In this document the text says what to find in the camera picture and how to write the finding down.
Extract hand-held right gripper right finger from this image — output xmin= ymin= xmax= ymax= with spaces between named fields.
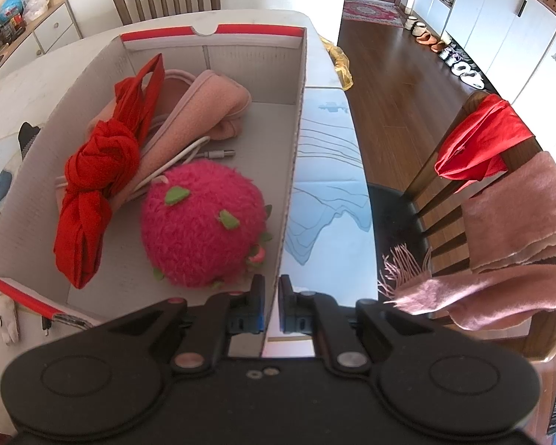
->
xmin=277 ymin=274 xmax=464 ymax=376

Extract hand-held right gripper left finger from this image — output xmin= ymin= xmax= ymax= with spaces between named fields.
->
xmin=81 ymin=273 xmax=267 ymax=376

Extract pink plush strawberry toy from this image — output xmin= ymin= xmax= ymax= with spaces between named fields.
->
xmin=140 ymin=158 xmax=274 ymax=289

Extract white charging cable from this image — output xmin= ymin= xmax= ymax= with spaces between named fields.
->
xmin=56 ymin=135 xmax=237 ymax=195

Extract white red-trimmed cardboard box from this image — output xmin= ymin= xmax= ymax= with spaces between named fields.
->
xmin=0 ymin=23 xmax=309 ymax=357

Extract knotted red scarf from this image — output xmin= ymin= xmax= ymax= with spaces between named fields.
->
xmin=53 ymin=53 xmax=164 ymax=290

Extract wooden chair with black seat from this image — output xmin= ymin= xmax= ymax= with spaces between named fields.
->
xmin=366 ymin=90 xmax=556 ymax=362

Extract blue printed table mat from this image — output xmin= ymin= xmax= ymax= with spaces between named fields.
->
xmin=266 ymin=86 xmax=380 ymax=357

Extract silver metal gadget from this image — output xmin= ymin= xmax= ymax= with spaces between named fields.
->
xmin=51 ymin=314 xmax=93 ymax=330

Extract pink fringed scarf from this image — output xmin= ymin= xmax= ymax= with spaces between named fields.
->
xmin=377 ymin=151 xmax=556 ymax=332

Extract yellow plastic bag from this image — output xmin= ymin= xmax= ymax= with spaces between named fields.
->
xmin=323 ymin=37 xmax=354 ymax=91

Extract small white cloth item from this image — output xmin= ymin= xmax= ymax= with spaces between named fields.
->
xmin=0 ymin=294 xmax=20 ymax=345

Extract red cloth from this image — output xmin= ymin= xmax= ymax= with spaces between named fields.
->
xmin=434 ymin=94 xmax=535 ymax=181

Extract whale printed table mat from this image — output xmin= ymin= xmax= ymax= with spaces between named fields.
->
xmin=0 ymin=141 xmax=26 ymax=260

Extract row of shoes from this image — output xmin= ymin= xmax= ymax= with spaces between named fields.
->
xmin=404 ymin=16 xmax=486 ymax=90

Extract red patterned rug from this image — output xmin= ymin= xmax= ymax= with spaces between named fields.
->
xmin=343 ymin=0 xmax=406 ymax=27

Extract white wooden sideboard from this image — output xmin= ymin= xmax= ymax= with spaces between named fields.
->
xmin=0 ymin=0 xmax=83 ymax=89

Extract pile of small toys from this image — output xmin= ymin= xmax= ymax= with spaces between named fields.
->
xmin=0 ymin=11 xmax=26 ymax=75

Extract clear plastic bag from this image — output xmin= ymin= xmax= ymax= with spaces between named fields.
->
xmin=22 ymin=0 xmax=51 ymax=19

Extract white wall cabinets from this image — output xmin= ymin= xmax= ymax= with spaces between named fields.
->
xmin=410 ymin=0 xmax=556 ymax=103

